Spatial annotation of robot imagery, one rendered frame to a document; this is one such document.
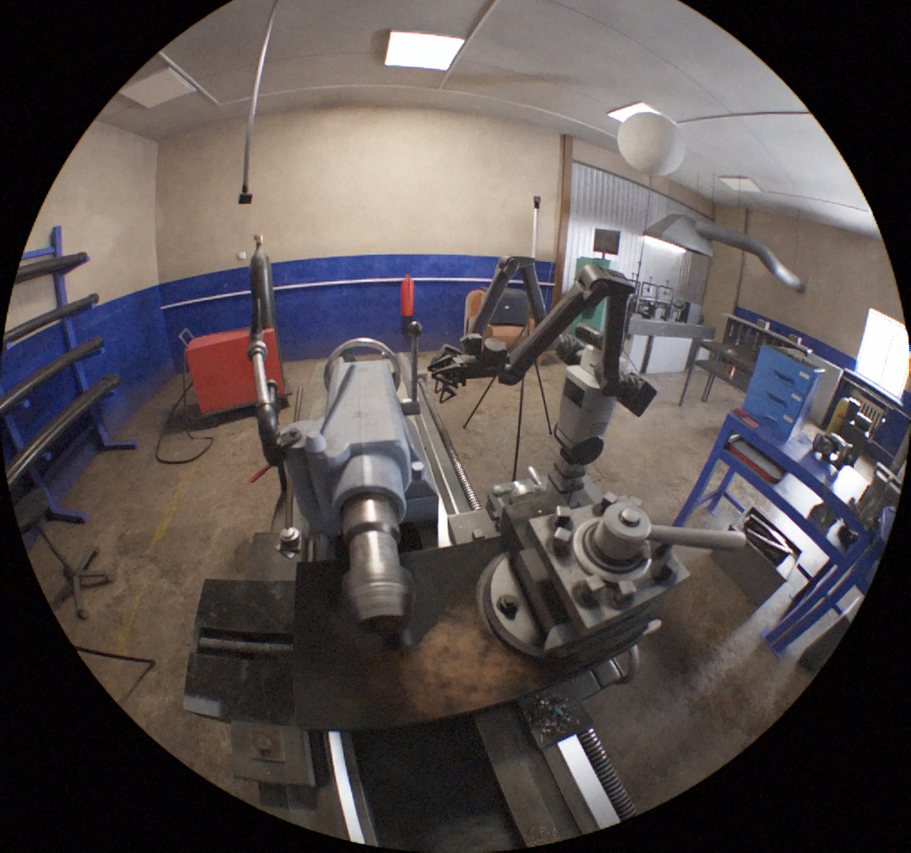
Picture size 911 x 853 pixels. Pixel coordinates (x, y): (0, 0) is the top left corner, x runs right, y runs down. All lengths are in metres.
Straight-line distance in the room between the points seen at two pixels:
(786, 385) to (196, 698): 2.33
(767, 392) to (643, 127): 2.76
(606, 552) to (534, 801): 0.44
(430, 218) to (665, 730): 4.91
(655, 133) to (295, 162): 4.01
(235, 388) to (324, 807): 3.02
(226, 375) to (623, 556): 3.07
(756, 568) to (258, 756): 2.20
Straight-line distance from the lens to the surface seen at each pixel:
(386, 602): 0.37
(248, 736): 0.64
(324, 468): 0.50
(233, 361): 3.10
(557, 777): 0.64
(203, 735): 1.73
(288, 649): 0.65
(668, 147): 3.81
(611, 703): 1.62
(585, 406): 1.31
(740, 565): 2.25
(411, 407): 0.83
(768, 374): 2.02
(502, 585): 0.58
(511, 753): 0.62
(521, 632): 0.55
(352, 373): 0.48
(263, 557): 0.77
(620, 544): 0.38
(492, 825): 0.74
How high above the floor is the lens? 1.45
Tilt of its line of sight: 27 degrees down
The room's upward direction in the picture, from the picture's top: 3 degrees clockwise
